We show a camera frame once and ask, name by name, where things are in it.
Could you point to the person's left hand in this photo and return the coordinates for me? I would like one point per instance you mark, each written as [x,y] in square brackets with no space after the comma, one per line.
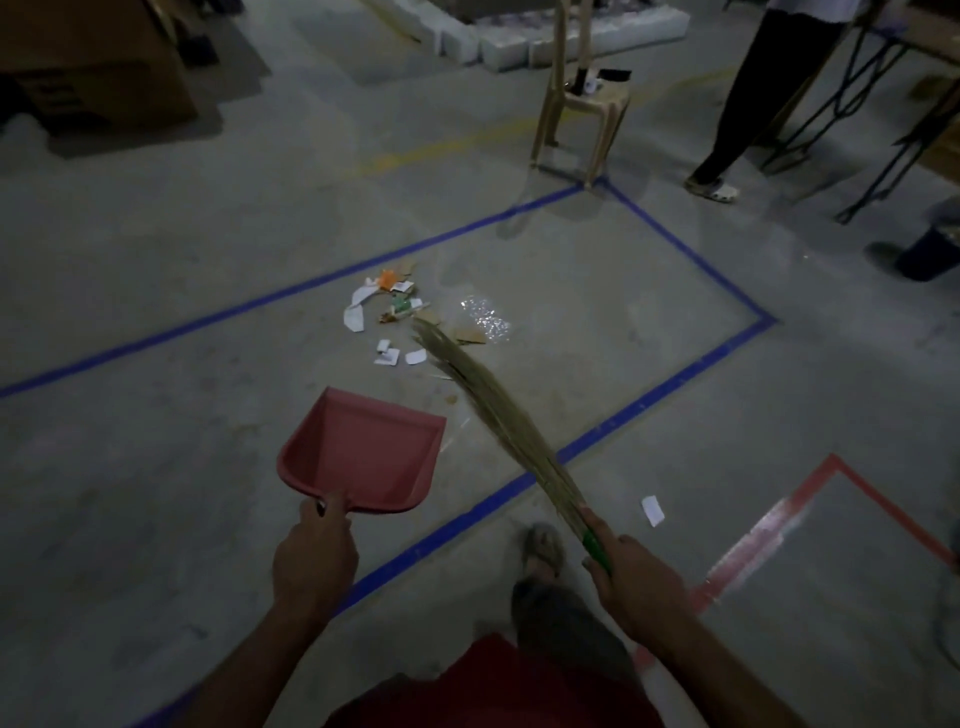
[311,559]

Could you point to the black metal table frame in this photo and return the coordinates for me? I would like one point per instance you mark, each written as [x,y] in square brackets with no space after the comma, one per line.
[862,112]

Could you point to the dark bucket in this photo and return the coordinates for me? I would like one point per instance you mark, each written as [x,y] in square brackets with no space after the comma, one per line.
[930,251]

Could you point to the brown cardboard box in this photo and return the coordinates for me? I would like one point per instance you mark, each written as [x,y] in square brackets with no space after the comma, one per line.
[90,64]

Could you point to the person's right hand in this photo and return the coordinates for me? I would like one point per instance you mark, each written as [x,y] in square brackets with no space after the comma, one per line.
[637,581]

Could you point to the small black box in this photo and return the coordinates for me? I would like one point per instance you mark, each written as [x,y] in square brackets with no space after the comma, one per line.
[613,75]

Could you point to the person's left thumb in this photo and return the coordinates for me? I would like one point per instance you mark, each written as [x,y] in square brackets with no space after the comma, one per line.
[337,514]

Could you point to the row of white foam blocks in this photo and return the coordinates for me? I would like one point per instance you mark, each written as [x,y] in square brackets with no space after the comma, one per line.
[540,34]

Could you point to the white paper scrap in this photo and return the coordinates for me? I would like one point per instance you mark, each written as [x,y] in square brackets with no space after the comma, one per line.
[653,511]

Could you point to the pile of paper scraps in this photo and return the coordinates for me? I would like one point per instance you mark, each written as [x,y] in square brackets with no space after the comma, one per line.
[390,315]

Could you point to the person's left forearm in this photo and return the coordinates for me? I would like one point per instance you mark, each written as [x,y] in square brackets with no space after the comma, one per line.
[247,667]

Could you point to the person's grey trouser leg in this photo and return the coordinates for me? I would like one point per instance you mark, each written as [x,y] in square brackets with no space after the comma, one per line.
[566,622]

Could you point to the person's right thumb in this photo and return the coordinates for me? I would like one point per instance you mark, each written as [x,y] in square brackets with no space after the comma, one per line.
[598,529]

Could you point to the red plastic dustpan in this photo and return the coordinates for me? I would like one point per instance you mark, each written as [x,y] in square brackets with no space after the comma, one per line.
[364,450]

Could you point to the clear crumpled plastic wrap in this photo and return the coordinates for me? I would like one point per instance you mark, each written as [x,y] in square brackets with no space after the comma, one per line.
[484,319]

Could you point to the person's red shirt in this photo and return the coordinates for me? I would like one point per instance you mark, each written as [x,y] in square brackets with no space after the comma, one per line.
[495,686]

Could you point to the beige plastic chair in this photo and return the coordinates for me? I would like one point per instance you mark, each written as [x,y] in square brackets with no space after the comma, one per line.
[581,97]

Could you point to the person's right forearm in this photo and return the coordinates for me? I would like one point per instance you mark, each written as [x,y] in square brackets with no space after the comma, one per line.
[720,675]

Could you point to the person's grey sandal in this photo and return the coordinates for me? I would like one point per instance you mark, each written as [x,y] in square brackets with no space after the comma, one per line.
[545,549]

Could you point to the brown cardboard scrap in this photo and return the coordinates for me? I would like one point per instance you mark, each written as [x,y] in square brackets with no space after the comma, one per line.
[470,335]

